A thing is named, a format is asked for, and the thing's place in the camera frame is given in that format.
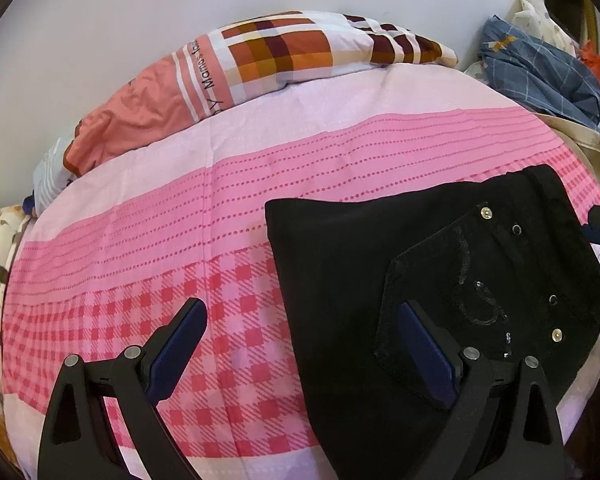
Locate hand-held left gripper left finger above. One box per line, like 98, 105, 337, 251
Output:
37, 297, 209, 480

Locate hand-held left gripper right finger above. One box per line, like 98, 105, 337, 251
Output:
397, 300, 569, 480

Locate black pants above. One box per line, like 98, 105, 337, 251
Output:
265, 163, 600, 480

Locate beige cloth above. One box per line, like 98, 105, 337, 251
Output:
532, 110, 600, 207

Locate pink checked bedsheet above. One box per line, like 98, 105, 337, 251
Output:
0, 62, 600, 480

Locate blue plaid cloth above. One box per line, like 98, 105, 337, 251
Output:
479, 15, 600, 137

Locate red cloth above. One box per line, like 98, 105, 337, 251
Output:
577, 41, 600, 81

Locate white patterned cloth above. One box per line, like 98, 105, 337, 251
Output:
462, 0, 583, 83

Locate patchwork salmon pillow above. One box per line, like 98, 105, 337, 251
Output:
32, 9, 459, 211

